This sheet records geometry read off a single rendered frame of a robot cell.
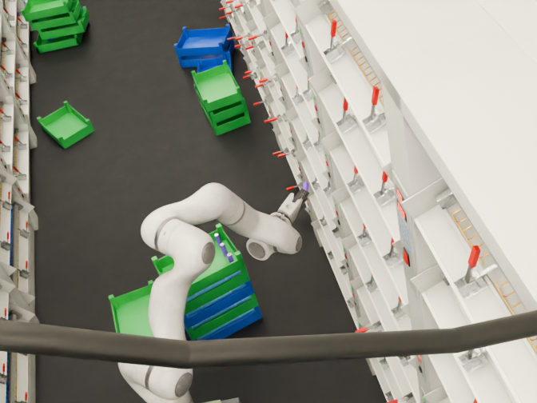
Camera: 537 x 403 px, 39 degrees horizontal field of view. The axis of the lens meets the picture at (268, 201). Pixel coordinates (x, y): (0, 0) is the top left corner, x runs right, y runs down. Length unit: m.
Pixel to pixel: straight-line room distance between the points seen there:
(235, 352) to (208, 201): 1.40
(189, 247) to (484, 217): 1.15
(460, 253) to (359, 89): 0.49
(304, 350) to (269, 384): 2.28
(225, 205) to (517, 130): 1.18
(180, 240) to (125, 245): 1.70
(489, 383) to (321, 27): 0.90
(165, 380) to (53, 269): 1.71
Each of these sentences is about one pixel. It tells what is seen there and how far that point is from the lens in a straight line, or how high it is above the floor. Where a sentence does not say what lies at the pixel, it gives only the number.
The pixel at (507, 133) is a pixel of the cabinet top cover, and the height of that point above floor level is 1.78.
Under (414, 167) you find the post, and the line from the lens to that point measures 1.24.
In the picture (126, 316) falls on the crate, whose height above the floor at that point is 0.00.
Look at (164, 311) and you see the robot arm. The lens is 2.08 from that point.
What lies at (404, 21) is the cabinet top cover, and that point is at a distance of 1.31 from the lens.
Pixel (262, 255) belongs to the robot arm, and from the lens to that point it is 2.38.
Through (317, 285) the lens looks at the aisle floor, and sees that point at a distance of 3.23.
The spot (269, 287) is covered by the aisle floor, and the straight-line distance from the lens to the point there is 3.26.
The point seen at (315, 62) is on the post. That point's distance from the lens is 1.92.
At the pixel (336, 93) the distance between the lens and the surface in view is 1.93.
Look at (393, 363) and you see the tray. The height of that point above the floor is 0.52.
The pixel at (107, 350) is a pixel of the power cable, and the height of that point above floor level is 1.98.
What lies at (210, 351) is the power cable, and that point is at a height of 1.93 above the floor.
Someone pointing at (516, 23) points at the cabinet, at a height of 1.78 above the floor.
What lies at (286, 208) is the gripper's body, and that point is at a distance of 2.49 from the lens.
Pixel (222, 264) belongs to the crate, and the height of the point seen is 0.32.
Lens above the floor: 2.47
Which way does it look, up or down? 43 degrees down
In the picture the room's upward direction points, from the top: 16 degrees counter-clockwise
